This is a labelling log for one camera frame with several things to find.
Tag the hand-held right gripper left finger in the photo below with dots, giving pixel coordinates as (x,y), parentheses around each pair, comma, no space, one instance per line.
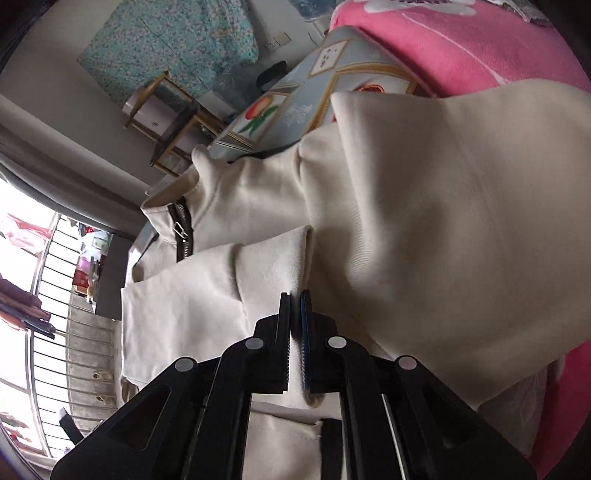
(281,332)

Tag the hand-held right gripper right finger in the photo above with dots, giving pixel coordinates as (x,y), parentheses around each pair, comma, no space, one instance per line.
(304,332)

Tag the cream zip jacket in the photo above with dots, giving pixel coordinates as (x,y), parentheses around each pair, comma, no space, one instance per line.
(415,207)

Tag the dark hanging clothes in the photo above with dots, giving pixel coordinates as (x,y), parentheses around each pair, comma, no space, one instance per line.
(23,309)

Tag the red hanging clothes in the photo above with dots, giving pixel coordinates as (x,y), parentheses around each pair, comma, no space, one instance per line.
(21,235)

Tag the dark low cabinet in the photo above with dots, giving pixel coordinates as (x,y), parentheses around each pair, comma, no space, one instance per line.
(111,277)

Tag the beige sandals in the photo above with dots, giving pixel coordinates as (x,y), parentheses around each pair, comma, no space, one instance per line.
(102,376)

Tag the metal window railing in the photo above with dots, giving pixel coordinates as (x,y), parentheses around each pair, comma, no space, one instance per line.
(51,369)

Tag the wooden chair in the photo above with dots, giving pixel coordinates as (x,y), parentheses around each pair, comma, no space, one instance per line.
(182,117)

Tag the clear plastic water jug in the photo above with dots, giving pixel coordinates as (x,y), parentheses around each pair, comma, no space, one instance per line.
(235,81)

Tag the white cylindrical box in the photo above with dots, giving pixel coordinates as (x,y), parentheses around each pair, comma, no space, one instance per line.
(147,113)

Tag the grey curtain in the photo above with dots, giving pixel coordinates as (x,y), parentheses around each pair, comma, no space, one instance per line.
(69,175)

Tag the pink floral blanket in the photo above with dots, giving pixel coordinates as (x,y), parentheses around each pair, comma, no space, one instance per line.
(438,46)

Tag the blue water cooler bottle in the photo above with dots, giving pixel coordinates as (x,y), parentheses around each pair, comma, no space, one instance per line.
(307,7)

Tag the white wall socket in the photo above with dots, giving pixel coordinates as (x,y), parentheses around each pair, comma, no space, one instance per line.
(278,41)

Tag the teal floral wall cloth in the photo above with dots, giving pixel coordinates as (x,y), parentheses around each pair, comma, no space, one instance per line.
(161,41)

